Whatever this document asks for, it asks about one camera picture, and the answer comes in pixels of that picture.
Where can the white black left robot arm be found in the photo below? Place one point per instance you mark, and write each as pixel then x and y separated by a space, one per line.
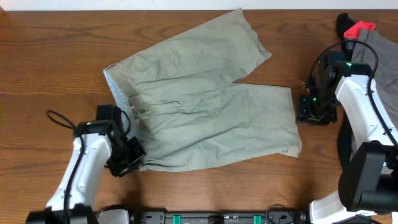
pixel 98 144

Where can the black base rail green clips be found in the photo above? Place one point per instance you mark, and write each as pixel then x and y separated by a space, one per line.
pixel 277 214

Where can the grey garment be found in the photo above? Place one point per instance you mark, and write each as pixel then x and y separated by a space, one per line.
pixel 386 73

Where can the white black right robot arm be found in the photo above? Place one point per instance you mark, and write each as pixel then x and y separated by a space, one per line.
pixel 367 142

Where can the khaki green shorts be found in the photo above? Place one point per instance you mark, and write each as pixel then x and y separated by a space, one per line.
pixel 188 108

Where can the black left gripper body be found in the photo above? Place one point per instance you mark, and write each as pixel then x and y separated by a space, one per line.
pixel 134 153

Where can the red garment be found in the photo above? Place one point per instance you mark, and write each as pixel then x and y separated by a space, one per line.
pixel 354 31

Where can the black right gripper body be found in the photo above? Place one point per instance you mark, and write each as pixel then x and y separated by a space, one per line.
pixel 320 109

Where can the black garment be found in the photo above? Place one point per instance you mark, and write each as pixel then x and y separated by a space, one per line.
pixel 343 23

